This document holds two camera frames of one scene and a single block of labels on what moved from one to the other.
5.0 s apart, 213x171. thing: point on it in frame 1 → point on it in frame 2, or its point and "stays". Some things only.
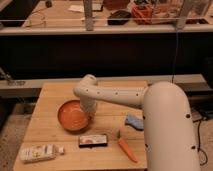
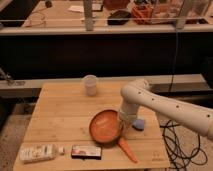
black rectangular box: (93, 141) → (86, 152)
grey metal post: (89, 20) stays
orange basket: (142, 15) stays
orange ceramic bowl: (72, 117) → (106, 127)
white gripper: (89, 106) → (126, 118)
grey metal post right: (181, 19) stays
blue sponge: (135, 120) stays
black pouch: (120, 17) stays
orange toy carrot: (126, 147) stays
